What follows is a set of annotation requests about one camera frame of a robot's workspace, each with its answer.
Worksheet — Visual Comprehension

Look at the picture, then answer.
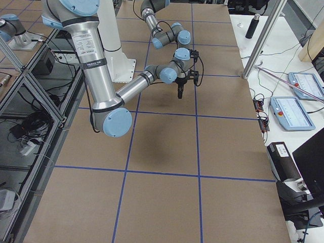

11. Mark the black computer monitor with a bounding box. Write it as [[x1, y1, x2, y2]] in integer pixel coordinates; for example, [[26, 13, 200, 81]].
[[293, 129, 324, 197]]

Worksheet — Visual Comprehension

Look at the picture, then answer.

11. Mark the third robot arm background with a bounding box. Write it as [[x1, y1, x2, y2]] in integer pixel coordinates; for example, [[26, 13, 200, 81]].
[[1, 14, 37, 51]]

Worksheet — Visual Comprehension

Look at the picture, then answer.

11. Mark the black box with label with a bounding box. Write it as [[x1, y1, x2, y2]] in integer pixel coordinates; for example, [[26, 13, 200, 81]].
[[267, 142, 301, 182]]

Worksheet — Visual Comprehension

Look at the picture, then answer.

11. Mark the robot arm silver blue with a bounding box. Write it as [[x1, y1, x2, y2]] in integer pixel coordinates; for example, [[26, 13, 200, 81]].
[[140, 0, 191, 49], [42, 1, 191, 137]]

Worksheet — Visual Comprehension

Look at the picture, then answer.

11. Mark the near blue teach pendant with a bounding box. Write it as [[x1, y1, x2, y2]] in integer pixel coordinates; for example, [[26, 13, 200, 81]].
[[270, 97, 316, 131]]

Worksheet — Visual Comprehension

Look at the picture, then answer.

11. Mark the white central robot pedestal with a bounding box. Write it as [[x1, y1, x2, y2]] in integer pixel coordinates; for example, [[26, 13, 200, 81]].
[[97, 0, 136, 83]]

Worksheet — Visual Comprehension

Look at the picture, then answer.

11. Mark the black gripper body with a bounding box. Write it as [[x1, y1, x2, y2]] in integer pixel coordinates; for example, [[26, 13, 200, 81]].
[[175, 70, 191, 86]]

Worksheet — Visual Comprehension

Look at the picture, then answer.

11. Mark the aluminium frame post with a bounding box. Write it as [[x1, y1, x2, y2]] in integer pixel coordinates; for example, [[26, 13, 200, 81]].
[[242, 0, 287, 79]]

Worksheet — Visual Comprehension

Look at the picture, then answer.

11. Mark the black water bottle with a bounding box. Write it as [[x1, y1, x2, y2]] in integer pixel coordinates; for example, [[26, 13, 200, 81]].
[[245, 14, 260, 39]]

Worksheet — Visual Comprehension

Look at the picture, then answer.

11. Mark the blue teach pendant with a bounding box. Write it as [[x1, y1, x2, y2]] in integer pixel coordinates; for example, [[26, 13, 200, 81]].
[[270, 97, 316, 131], [288, 72, 323, 100]]

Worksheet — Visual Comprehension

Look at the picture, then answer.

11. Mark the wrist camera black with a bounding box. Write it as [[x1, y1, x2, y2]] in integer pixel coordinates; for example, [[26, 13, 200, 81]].
[[189, 49, 199, 63], [188, 70, 199, 86]]

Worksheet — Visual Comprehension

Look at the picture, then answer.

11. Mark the far blue teach pendant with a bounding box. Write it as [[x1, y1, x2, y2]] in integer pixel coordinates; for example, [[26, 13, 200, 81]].
[[288, 72, 323, 100]]

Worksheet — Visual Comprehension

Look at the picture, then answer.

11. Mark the long reacher grabber stick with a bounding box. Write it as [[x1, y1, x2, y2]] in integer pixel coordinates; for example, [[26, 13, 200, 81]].
[[254, 65, 323, 103]]

